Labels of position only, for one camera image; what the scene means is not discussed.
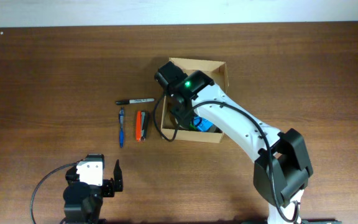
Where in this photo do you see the blue plastic block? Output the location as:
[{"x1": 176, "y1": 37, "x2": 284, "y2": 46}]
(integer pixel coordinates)
[{"x1": 191, "y1": 116, "x2": 213, "y2": 132}]

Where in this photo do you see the orange black stapler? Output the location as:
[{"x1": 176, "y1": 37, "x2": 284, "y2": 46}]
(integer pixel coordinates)
[{"x1": 135, "y1": 110, "x2": 149, "y2": 142}]

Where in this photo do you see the blue ballpoint pen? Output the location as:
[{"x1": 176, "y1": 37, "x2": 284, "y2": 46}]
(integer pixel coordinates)
[{"x1": 119, "y1": 107, "x2": 124, "y2": 148}]

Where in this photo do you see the green tape roll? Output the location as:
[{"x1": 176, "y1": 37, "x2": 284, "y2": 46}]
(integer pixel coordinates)
[{"x1": 190, "y1": 124, "x2": 197, "y2": 131}]

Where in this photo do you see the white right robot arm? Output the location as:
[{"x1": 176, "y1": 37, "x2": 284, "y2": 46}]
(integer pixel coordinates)
[{"x1": 154, "y1": 62, "x2": 313, "y2": 223}]

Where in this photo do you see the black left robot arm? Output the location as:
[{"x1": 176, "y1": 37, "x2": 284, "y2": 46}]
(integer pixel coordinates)
[{"x1": 62, "y1": 161, "x2": 124, "y2": 224}]

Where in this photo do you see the black sharpie marker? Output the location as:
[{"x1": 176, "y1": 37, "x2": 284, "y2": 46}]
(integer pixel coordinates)
[{"x1": 115, "y1": 98, "x2": 155, "y2": 105}]

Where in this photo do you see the brown cardboard box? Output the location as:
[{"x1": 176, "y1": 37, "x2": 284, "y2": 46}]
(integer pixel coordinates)
[{"x1": 159, "y1": 57, "x2": 229, "y2": 143}]

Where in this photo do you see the black left camera cable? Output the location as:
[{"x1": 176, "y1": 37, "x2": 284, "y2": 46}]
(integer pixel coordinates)
[{"x1": 30, "y1": 162, "x2": 79, "y2": 224}]

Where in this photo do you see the black camera cable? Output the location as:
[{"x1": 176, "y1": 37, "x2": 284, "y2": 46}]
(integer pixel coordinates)
[
  {"x1": 152, "y1": 90, "x2": 301, "y2": 223},
  {"x1": 30, "y1": 162, "x2": 79, "y2": 224}
]

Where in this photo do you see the black right camera cable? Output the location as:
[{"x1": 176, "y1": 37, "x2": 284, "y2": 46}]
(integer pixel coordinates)
[{"x1": 152, "y1": 90, "x2": 301, "y2": 223}]

